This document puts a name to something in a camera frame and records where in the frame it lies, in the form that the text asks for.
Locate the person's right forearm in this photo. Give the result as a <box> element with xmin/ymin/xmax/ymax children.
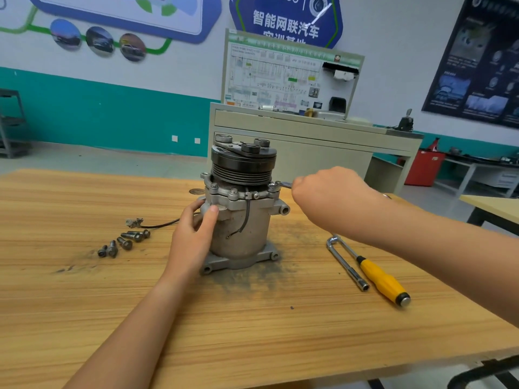
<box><xmin>369</xmin><ymin>198</ymin><xmax>519</xmax><ymax>327</ymax></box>

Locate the person's left forearm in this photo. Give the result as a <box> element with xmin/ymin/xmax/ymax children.
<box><xmin>63</xmin><ymin>275</ymin><xmax>189</xmax><ymax>389</ymax></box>

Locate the grey metal shelf cart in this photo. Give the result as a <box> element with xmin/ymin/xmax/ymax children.
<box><xmin>0</xmin><ymin>89</ymin><xmax>29</xmax><ymax>159</ymax></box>

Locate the wooden side table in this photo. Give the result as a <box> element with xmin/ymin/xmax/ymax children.
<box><xmin>460</xmin><ymin>195</ymin><xmax>519</xmax><ymax>237</ymax></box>

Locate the red cabinet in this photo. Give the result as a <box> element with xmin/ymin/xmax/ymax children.
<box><xmin>405</xmin><ymin>150</ymin><xmax>445</xmax><ymax>187</ymax></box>

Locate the blue rounded infographic panel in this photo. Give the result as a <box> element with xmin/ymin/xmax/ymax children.
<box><xmin>26</xmin><ymin>0</ymin><xmax>223</xmax><ymax>44</ymax></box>

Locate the beige workbench cabinet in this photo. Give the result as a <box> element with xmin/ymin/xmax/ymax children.
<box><xmin>208</xmin><ymin>103</ymin><xmax>424</xmax><ymax>195</ymax></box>

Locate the silver L-shaped socket wrench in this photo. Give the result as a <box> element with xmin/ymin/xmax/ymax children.
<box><xmin>327</xmin><ymin>236</ymin><xmax>371</xmax><ymax>292</ymax></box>

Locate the grey metal compressor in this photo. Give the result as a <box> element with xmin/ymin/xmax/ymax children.
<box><xmin>125</xmin><ymin>133</ymin><xmax>291</xmax><ymax>276</ymax></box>

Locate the person's right hand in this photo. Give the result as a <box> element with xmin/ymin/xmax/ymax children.
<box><xmin>291</xmin><ymin>166</ymin><xmax>392</xmax><ymax>237</ymax></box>

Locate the blue hexagon wall sign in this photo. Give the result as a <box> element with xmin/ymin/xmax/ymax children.
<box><xmin>229</xmin><ymin>0</ymin><xmax>344</xmax><ymax>49</ymax></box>

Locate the dark wall poster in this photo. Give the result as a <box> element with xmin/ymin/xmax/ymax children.
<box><xmin>422</xmin><ymin>0</ymin><xmax>519</xmax><ymax>130</ymax></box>

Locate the yellow handled screwdriver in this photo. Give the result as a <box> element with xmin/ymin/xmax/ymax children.
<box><xmin>334</xmin><ymin>239</ymin><xmax>412</xmax><ymax>308</ymax></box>

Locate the round photo wall decal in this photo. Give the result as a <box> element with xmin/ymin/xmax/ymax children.
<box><xmin>118</xmin><ymin>33</ymin><xmax>148</xmax><ymax>63</ymax></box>
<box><xmin>85</xmin><ymin>25</ymin><xmax>115</xmax><ymax>57</ymax></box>
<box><xmin>50</xmin><ymin>18</ymin><xmax>83</xmax><ymax>51</ymax></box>

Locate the person's left hand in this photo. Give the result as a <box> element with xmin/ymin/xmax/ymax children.
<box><xmin>161</xmin><ymin>198</ymin><xmax>222</xmax><ymax>287</ymax></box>

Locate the small black device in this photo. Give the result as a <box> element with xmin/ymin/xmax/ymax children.
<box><xmin>396</xmin><ymin>109</ymin><xmax>415</xmax><ymax>132</ymax></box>

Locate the white wiring display board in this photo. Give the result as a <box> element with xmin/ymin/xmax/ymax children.
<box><xmin>222</xmin><ymin>30</ymin><xmax>365</xmax><ymax>120</ymax></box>

